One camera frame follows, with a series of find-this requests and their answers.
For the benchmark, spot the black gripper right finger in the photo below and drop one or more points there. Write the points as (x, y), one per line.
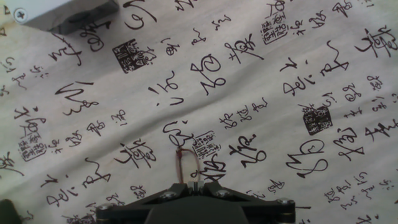
(264, 208)

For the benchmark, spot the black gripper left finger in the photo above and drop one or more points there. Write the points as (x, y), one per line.
(133, 205)

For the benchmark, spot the brown thin-frame glasses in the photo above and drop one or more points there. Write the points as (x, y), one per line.
(179, 165)

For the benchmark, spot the beige calligraphy print tablecloth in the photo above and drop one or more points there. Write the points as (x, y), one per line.
(248, 93)

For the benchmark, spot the grey box flat red button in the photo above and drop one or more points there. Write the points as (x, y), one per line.
(62, 12)

